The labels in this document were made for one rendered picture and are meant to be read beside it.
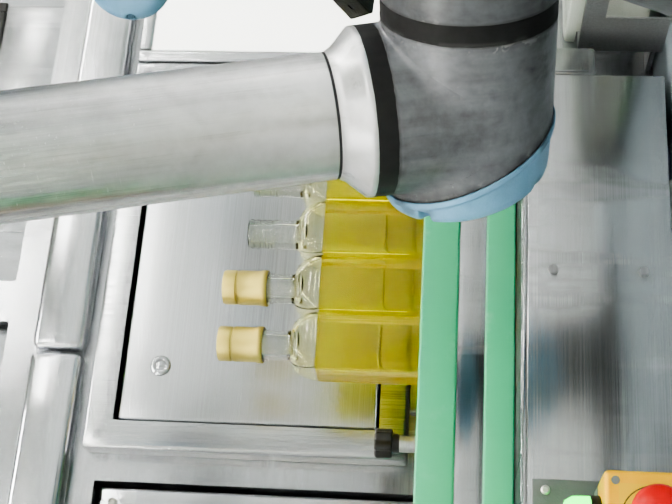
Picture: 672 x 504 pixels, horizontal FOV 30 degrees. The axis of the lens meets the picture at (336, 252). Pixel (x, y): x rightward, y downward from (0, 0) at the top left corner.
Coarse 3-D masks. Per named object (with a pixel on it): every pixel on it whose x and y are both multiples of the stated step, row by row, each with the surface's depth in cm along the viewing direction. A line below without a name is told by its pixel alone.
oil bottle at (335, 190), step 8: (304, 184) 125; (312, 184) 124; (320, 184) 124; (328, 184) 124; (336, 184) 124; (344, 184) 124; (304, 192) 125; (312, 192) 124; (320, 192) 124; (328, 192) 124; (336, 192) 124; (344, 192) 123; (352, 192) 123; (304, 200) 126; (312, 200) 125; (320, 200) 124; (328, 200) 124; (336, 200) 124; (344, 200) 124; (352, 200) 124; (360, 200) 124; (368, 200) 124; (376, 200) 123; (384, 200) 123
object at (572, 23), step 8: (568, 0) 119; (576, 0) 110; (584, 0) 112; (568, 8) 119; (576, 8) 111; (568, 16) 113; (576, 16) 112; (568, 24) 114; (576, 24) 114; (568, 32) 115; (568, 40) 116
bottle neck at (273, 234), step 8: (248, 224) 124; (256, 224) 124; (264, 224) 124; (272, 224) 124; (280, 224) 124; (288, 224) 124; (248, 232) 124; (256, 232) 124; (264, 232) 124; (272, 232) 124; (280, 232) 124; (288, 232) 124; (248, 240) 124; (256, 240) 124; (264, 240) 124; (272, 240) 124; (280, 240) 124; (288, 240) 124; (264, 248) 125; (272, 248) 125; (280, 248) 125; (288, 248) 125
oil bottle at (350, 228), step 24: (312, 216) 123; (336, 216) 122; (360, 216) 122; (384, 216) 122; (408, 216) 122; (312, 240) 122; (336, 240) 121; (360, 240) 121; (384, 240) 121; (408, 240) 121
